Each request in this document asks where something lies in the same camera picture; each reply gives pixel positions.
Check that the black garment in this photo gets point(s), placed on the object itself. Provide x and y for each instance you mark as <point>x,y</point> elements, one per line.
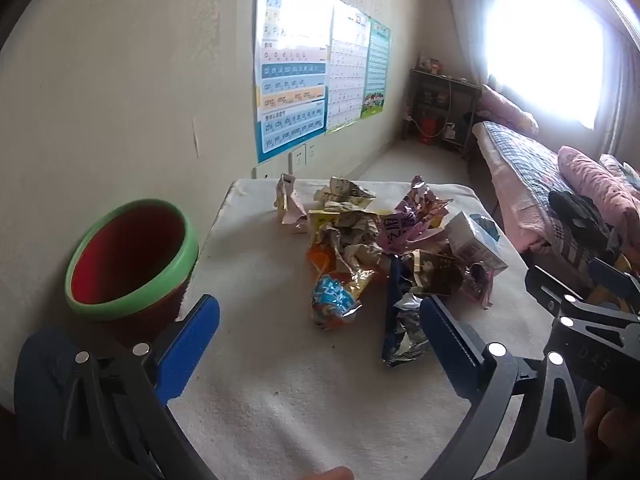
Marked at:
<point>577,220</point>

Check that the red bin with green rim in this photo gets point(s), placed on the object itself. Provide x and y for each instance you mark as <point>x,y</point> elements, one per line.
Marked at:
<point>130,260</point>

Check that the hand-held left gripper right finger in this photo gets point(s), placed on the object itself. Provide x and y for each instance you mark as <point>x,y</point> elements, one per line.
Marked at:
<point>447,345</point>

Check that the beige curtain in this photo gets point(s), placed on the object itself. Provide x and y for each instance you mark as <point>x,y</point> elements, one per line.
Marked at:
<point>465,20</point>

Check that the large crumpled paper wrapper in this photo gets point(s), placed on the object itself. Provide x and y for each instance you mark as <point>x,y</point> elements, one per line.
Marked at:
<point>355,240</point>

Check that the white teal carton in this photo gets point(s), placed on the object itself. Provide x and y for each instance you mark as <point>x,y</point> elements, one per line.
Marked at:
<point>470,240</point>

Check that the dark blue foil wrapper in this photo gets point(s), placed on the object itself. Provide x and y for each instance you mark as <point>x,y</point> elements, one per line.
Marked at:
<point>402,325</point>

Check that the person's right hand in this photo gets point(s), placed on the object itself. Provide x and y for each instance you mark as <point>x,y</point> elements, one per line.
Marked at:
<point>615,435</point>

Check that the pink guitar print carton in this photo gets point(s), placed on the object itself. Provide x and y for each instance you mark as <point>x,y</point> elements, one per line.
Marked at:
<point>287,205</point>

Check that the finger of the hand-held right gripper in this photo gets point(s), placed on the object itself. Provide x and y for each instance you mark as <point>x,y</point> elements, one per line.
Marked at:
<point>595,340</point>
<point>612,280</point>

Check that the pink folded quilt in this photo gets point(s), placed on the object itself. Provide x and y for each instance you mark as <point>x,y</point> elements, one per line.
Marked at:
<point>510,110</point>

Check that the crumpled cream printed wrapper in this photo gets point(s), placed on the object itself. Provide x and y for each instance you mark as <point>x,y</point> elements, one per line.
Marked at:
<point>345,192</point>

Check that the red bucket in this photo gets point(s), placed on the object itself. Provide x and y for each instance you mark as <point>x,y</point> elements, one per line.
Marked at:
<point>429,131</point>

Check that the bright window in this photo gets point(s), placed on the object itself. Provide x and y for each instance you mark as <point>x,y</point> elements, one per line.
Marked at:
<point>550,45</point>

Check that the purple pink wrapper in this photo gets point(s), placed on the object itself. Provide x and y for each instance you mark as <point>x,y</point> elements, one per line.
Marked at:
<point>410,215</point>

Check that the blue orange snack wrapper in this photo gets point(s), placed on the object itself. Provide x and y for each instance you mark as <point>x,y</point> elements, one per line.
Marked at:
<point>332,300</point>

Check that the small purple wrapper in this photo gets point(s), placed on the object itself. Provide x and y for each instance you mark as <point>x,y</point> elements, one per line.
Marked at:
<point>477,282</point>

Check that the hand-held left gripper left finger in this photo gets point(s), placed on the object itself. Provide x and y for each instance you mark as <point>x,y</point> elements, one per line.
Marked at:
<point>187,345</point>

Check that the green bordered wall poster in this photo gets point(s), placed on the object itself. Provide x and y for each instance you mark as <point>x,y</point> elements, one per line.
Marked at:
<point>376,70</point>

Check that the white chart wall poster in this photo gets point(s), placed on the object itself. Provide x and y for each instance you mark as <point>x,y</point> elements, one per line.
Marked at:
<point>347,70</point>

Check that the blue bordered wall poster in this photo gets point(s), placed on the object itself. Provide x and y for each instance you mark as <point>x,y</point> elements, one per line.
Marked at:
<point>290,85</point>

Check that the dark metal shelf rack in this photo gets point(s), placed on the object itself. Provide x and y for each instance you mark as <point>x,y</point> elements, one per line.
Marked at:
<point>440,95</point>

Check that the bed with plaid blanket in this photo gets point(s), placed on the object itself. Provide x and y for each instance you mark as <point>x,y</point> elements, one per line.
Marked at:
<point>525,170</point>

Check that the white wall socket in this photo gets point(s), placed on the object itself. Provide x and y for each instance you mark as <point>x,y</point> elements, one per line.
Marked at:
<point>297,155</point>
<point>311,151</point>

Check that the pink pillow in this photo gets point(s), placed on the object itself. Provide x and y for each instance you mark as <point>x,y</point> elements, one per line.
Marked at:
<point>595,180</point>

